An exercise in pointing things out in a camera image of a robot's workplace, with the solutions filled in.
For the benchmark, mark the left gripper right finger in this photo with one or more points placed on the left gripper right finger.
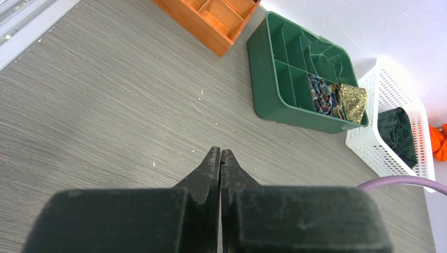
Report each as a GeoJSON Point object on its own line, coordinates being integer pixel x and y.
{"type": "Point", "coordinates": [258, 218]}

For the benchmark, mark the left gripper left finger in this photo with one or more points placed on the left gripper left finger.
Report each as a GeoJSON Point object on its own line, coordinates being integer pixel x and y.
{"type": "Point", "coordinates": [183, 218]}

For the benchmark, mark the rolled orange brown tie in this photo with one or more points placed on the rolled orange brown tie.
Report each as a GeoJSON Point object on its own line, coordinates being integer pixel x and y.
{"type": "Point", "coordinates": [337, 104]}

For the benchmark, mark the rolled colourful striped tie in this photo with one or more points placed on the rolled colourful striped tie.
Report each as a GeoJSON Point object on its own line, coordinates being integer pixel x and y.
{"type": "Point", "coordinates": [321, 96]}

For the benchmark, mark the rolled olive gold tie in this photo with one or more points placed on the rolled olive gold tie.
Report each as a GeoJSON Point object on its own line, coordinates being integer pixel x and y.
{"type": "Point", "coordinates": [354, 102]}

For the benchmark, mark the green compartment tray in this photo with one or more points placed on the green compartment tray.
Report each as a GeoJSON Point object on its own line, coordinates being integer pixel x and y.
{"type": "Point", "coordinates": [282, 55]}

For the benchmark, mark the dark green tie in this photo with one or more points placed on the dark green tie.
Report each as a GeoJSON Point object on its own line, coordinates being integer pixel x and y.
{"type": "Point", "coordinates": [394, 127]}

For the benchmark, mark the white plastic basket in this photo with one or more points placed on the white plastic basket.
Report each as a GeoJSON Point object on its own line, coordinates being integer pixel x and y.
{"type": "Point", "coordinates": [388, 87]}

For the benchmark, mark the orange compartment tray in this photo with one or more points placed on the orange compartment tray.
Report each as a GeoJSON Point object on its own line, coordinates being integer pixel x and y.
{"type": "Point", "coordinates": [215, 23]}

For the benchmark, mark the orange cloth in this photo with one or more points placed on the orange cloth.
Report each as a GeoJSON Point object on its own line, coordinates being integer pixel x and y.
{"type": "Point", "coordinates": [438, 142]}

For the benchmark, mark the aluminium front rail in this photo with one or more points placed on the aluminium front rail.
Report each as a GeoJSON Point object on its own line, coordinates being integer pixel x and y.
{"type": "Point", "coordinates": [24, 22]}

